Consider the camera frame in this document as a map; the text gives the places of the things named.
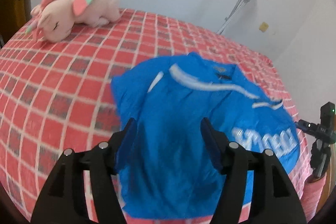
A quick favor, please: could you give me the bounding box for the yellow wall socket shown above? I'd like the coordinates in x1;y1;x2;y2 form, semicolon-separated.
259;22;269;32

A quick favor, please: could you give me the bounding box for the red checkered bed sheet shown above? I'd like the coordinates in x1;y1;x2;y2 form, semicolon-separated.
1;9;298;220

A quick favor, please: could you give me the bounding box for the pink unicorn plush toy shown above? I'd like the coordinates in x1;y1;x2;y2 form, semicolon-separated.
26;0;121;43

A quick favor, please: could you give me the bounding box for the blue puffer jacket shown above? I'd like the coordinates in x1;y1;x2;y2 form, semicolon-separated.
111;53;300;219

